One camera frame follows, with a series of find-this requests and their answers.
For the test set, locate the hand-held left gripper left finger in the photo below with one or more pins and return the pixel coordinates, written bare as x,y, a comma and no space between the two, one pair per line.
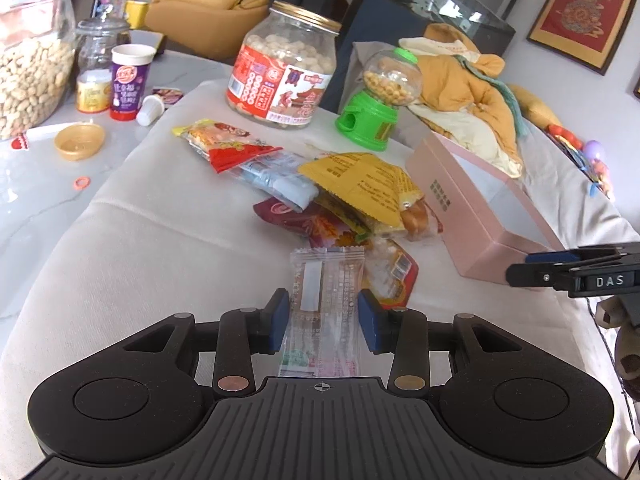
279,322

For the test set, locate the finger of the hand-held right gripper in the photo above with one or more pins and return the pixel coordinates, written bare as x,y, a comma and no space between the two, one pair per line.
535,276
552,257

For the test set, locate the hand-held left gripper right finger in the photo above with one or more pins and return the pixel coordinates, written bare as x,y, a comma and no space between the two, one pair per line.
369,322

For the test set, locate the pink cardboard box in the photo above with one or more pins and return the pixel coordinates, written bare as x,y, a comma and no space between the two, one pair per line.
480,210

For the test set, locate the dark red snack pouch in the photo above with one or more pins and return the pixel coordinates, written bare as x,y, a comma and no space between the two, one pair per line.
310,222

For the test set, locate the bread snack packet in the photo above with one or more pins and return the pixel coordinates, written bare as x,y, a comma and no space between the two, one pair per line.
417,220

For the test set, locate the large yellow snack packet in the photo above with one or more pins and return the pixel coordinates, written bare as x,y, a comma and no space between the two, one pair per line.
357,180

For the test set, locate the blue and white snack packet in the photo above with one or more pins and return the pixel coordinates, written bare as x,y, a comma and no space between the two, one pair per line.
277,177

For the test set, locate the yellow and red snack packet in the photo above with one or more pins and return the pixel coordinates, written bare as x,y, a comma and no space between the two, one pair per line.
220,142

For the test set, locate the grey sofa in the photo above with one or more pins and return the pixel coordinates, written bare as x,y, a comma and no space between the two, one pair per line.
565,200

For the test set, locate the pile of colourful toys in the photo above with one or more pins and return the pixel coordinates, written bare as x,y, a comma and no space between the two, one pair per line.
595,170

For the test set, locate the purple toy ball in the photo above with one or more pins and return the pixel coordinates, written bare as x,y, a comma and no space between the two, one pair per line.
594,150

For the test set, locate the white table cloth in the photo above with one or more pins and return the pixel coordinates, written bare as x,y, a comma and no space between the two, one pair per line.
175,260

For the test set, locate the yellow pillow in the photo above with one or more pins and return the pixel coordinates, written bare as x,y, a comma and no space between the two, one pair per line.
535,105

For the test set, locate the orange and cream blanket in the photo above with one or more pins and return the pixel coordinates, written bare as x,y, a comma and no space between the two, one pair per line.
460,90

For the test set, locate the green candy dispenser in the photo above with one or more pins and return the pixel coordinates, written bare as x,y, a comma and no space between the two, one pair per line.
372,110

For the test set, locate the red label plastic nut jar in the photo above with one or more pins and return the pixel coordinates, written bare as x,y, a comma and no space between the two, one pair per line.
280,75

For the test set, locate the small white bottle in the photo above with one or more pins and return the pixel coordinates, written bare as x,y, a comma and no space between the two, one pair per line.
149,110

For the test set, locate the small flat printed packet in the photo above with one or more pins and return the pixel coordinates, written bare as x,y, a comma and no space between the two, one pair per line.
167,95

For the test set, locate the gold plastic lid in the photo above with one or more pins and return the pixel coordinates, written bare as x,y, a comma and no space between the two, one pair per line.
79,141

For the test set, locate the purple and white cup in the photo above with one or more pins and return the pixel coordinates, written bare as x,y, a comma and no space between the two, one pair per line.
129,85

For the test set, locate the red and white sticker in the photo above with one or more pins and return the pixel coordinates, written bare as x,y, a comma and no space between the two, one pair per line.
20,142

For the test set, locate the yellow armchair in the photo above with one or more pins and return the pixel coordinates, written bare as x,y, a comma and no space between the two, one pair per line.
200,15

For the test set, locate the small glass jar with lid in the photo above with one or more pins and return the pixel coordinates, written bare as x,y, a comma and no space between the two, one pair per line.
97,60

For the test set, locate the yellow cup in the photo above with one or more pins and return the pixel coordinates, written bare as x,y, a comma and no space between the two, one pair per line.
137,12

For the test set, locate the large glass jar of peanuts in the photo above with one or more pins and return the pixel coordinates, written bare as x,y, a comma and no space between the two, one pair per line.
30,70

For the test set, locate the red framed wall picture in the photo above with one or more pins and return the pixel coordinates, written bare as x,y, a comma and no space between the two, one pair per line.
580,5

